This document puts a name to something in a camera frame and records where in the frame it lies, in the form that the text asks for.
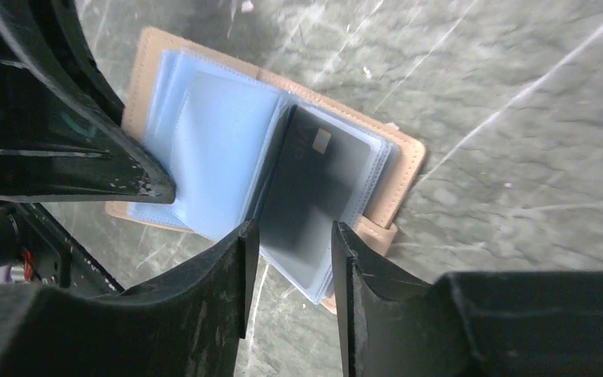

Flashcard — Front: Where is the beige leather card holder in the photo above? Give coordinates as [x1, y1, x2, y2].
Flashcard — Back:
[105, 27, 426, 312]

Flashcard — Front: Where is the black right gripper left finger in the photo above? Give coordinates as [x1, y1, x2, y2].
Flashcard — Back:
[0, 220, 259, 376]

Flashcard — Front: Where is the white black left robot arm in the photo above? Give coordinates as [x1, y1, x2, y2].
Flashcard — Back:
[0, 1, 175, 296]

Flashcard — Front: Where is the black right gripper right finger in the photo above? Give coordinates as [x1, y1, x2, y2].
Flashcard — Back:
[331, 222, 603, 376]

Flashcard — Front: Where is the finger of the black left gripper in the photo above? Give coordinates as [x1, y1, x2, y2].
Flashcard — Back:
[0, 1, 175, 203]

